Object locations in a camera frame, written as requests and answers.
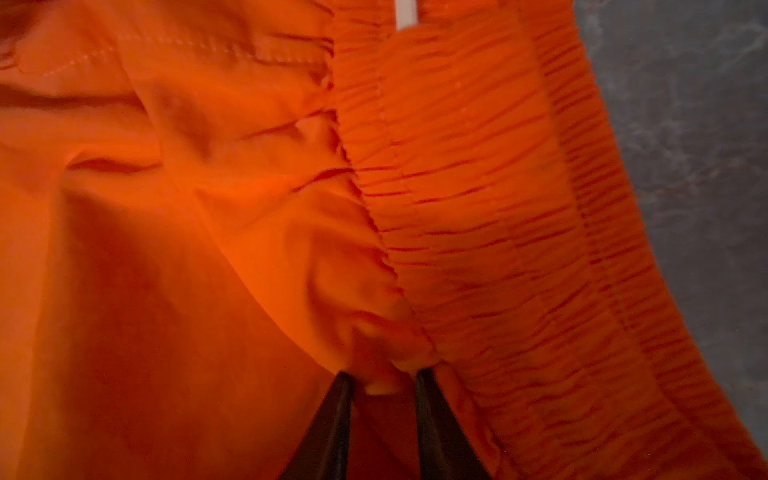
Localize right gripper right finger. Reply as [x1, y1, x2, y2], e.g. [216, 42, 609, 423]
[415, 369, 491, 480]

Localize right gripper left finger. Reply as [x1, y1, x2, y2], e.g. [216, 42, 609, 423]
[278, 371, 354, 480]

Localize orange shorts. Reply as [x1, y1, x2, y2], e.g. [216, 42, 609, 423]
[1, 1, 767, 479]

